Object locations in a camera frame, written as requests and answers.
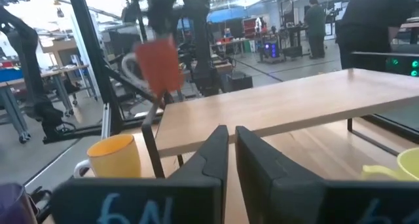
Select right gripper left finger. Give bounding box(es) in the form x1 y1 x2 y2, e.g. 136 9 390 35
52 125 229 224

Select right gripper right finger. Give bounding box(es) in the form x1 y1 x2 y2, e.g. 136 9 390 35
235 125 419 224

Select orange mug with white inside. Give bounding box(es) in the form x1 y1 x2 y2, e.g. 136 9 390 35
120 35 185 99

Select yellow-orange mug with white handle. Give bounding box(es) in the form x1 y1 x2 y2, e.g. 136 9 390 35
73 134 142 179

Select lime yellow mug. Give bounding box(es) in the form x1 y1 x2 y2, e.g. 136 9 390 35
359 147 419 182

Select purple ribbed cup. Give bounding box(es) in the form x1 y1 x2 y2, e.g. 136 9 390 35
0 183 39 224

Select background table with grey legs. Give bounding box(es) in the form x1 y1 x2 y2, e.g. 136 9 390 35
0 64 91 145

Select computer tower with blue lights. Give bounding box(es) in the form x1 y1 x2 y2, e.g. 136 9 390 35
261 41 280 60

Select person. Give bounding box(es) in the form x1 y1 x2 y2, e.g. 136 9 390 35
336 0 418 73
303 0 327 60

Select black box with green lights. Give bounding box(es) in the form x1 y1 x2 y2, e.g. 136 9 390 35
350 51 419 78

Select wooden shelf with black frame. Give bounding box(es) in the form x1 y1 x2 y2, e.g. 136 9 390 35
141 67 419 179

